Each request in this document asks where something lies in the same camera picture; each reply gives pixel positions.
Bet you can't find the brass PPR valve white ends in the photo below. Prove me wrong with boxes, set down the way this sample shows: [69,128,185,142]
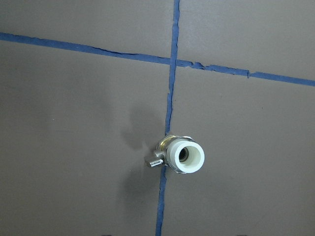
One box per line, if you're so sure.
[145,135,205,174]

